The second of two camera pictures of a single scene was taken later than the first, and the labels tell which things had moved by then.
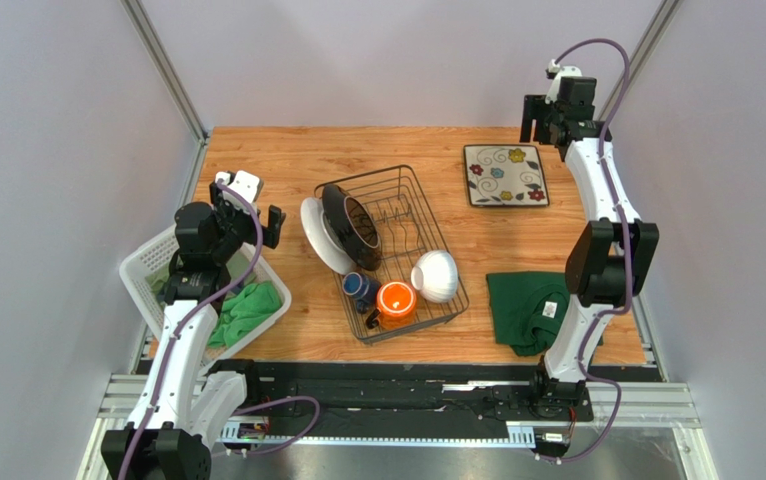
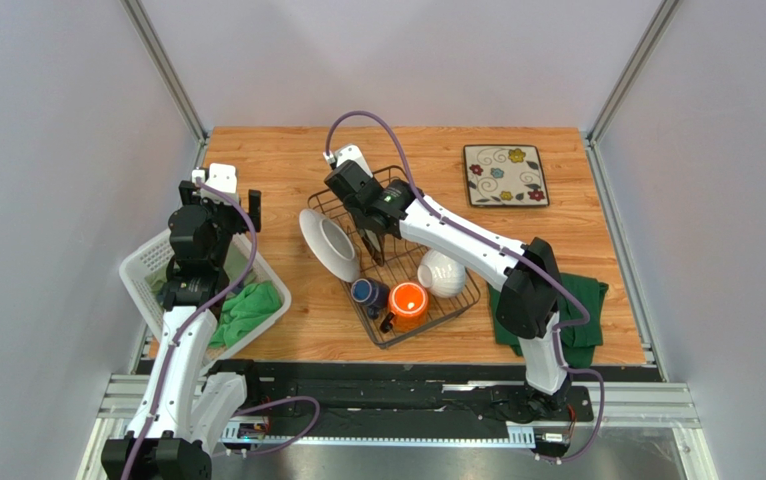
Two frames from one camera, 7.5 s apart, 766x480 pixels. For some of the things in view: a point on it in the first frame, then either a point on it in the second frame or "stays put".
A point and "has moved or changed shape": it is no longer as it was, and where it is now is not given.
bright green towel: (241, 311) stays put
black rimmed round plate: (351, 227) has moved or changed shape
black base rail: (416, 402) stays put
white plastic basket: (136, 270) stays put
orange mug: (396, 303) stays put
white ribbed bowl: (436, 275) stays put
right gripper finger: (533, 109) -> (374, 254)
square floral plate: (505, 175) stays put
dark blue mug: (363, 289) has moved or changed shape
